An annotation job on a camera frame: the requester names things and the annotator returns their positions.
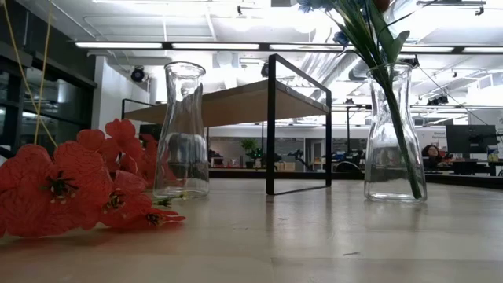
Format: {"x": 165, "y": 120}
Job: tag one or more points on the black ceiling spotlight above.
{"x": 264, "y": 70}
{"x": 138, "y": 74}

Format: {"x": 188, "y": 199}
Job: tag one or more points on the blue artificial flower bunch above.
{"x": 359, "y": 35}

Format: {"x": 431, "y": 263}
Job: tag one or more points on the black metal table frame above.
{"x": 298, "y": 174}

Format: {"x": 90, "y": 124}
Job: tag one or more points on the person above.
{"x": 431, "y": 152}

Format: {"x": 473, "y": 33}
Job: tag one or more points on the long ceiling strip light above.
{"x": 428, "y": 49}
{"x": 118, "y": 45}
{"x": 306, "y": 47}
{"x": 216, "y": 46}
{"x": 483, "y": 50}

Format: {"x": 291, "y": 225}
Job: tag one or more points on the black computer monitor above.
{"x": 471, "y": 139}

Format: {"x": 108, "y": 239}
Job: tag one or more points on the wooden shelf black metal frame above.
{"x": 243, "y": 104}

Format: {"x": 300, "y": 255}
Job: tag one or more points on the clear glass vase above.
{"x": 181, "y": 118}
{"x": 377, "y": 157}

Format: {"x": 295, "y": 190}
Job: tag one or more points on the red artificial flower bunch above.
{"x": 31, "y": 188}
{"x": 148, "y": 157}

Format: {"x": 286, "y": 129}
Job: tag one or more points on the green background potted plant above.
{"x": 249, "y": 145}

